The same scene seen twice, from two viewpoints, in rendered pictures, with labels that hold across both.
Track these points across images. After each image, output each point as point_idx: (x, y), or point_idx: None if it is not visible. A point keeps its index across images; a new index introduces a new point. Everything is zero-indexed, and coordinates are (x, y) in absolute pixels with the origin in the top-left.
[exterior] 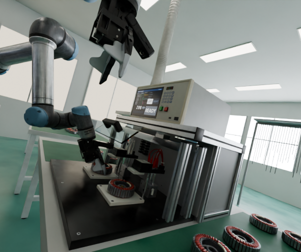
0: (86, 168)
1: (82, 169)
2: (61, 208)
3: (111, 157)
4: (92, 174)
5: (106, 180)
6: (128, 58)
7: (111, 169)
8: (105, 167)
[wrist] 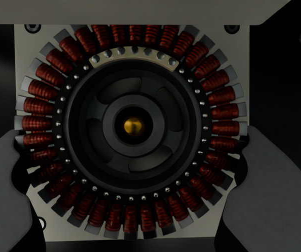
0: (78, 232)
1: (61, 243)
2: None
3: (260, 23)
4: (209, 217)
5: (269, 123)
6: None
7: (218, 51)
8: (237, 129)
